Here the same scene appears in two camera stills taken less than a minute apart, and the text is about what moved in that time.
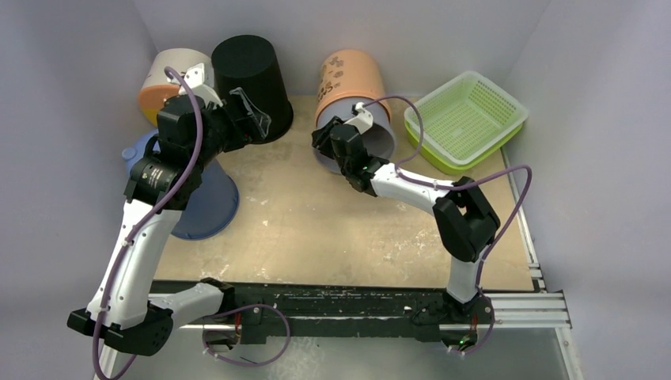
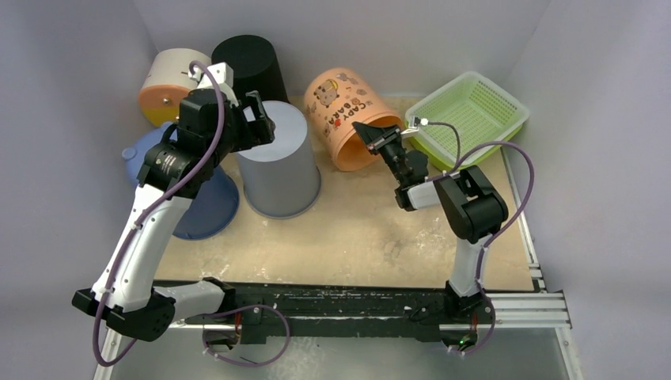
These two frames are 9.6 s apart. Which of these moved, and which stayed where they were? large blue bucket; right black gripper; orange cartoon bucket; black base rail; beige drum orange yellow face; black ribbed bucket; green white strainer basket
Moved: right black gripper; orange cartoon bucket
Stayed: black base rail; black ribbed bucket; large blue bucket; green white strainer basket; beige drum orange yellow face
